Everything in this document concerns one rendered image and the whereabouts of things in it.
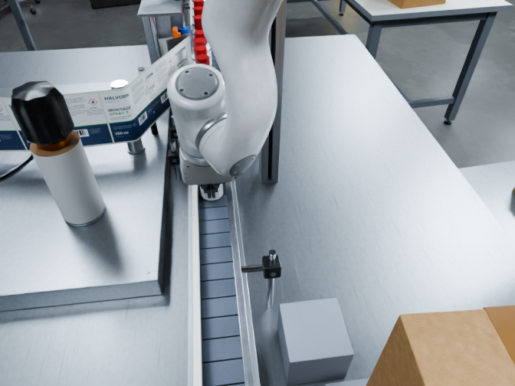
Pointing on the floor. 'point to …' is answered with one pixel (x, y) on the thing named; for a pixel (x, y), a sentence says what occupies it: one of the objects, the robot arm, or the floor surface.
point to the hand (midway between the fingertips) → (211, 188)
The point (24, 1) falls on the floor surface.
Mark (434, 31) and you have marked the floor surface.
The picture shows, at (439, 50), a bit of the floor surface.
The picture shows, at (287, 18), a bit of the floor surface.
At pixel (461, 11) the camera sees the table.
